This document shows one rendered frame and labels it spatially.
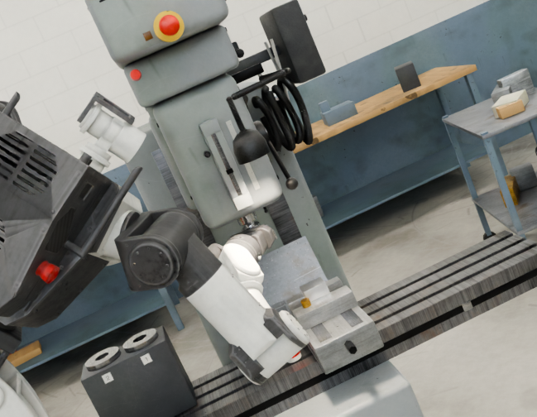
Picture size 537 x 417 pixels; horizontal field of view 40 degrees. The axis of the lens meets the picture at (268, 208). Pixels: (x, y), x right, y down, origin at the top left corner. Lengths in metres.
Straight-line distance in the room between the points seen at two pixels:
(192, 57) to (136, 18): 0.17
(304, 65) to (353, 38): 4.22
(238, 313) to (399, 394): 0.56
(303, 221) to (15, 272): 1.15
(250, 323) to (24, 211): 0.43
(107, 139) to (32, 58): 4.61
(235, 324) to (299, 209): 0.93
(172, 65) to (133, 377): 0.74
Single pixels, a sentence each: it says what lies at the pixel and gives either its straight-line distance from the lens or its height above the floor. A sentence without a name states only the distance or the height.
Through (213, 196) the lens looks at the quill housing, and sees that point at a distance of 1.67.
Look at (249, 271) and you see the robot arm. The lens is 1.50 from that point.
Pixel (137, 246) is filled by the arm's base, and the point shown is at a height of 1.44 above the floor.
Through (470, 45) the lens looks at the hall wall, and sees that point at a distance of 6.54.
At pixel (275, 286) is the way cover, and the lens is 2.16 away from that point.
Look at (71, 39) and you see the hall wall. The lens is 5.97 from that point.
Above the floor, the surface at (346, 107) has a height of 0.96.
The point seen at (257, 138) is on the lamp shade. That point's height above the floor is 1.48.
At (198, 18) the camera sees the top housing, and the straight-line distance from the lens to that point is 1.52.
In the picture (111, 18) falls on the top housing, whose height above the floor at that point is 1.82.
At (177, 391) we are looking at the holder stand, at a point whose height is 0.98.
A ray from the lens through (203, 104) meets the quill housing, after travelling 1.65.
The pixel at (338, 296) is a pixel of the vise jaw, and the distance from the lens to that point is 1.78.
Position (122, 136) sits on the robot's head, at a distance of 1.39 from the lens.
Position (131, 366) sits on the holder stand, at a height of 1.09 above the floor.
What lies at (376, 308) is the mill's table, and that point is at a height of 0.93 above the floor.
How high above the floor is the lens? 1.67
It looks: 12 degrees down
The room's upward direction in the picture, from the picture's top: 24 degrees counter-clockwise
